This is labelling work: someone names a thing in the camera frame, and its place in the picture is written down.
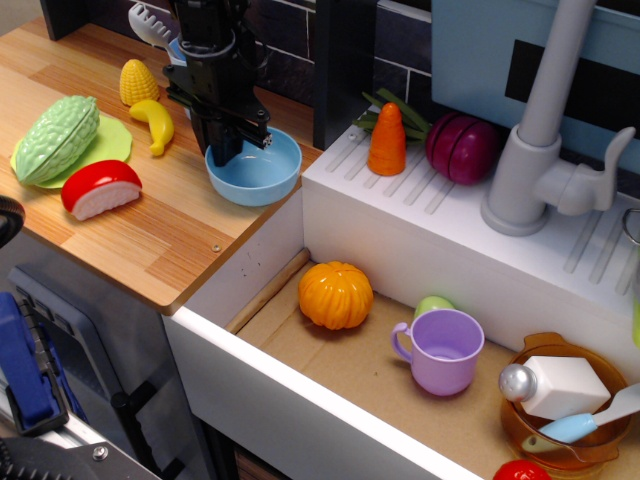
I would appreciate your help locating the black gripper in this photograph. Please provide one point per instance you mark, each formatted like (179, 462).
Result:
(217, 83)

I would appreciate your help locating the light blue plastic bowl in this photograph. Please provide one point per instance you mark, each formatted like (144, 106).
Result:
(257, 176)

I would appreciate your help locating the yellow toy banana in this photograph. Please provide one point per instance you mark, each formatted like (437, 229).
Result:
(159, 122)

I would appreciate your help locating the yellow toy corn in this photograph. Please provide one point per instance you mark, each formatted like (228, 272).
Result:
(137, 83)

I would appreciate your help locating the light blue plastic cup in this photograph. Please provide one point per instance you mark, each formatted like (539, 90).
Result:
(176, 56)

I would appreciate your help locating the light green plate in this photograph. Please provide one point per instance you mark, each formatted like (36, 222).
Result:
(113, 142)

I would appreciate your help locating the red white toy sushi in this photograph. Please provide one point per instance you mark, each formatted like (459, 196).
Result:
(99, 187)

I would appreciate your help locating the white pasta spoon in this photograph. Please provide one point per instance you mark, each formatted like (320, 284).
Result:
(148, 27)

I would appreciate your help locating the green toy bitter gourd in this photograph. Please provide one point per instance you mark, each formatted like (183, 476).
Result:
(57, 139)

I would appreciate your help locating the orange toy carrot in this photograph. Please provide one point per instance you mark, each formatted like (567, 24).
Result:
(387, 152)

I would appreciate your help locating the orange toy pumpkin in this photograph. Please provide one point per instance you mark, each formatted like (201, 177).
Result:
(335, 295)

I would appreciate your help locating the white toy sink unit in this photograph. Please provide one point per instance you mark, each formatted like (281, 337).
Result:
(316, 403)

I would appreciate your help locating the purple toy onion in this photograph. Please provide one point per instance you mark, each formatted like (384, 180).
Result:
(462, 148)

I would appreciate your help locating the grey oven door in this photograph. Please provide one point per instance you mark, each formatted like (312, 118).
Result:
(111, 345)

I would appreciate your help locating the small green toy fruit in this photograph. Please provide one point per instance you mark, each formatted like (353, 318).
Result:
(430, 303)

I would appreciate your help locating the light blue toy microwave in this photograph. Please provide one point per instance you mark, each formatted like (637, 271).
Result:
(485, 56)

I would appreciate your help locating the blue black clamp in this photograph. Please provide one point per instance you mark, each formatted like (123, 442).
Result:
(39, 394)

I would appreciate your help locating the purple plastic mug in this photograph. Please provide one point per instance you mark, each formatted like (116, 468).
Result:
(442, 347)

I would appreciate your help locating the grey toy faucet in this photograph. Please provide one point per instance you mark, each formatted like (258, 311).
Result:
(530, 174)

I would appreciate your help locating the white salt shaker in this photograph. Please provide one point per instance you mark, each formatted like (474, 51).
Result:
(552, 387)

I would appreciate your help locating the red toy tomato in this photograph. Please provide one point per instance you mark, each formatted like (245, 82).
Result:
(520, 470)

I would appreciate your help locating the blue handled white spatula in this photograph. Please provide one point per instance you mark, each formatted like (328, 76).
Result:
(575, 427)

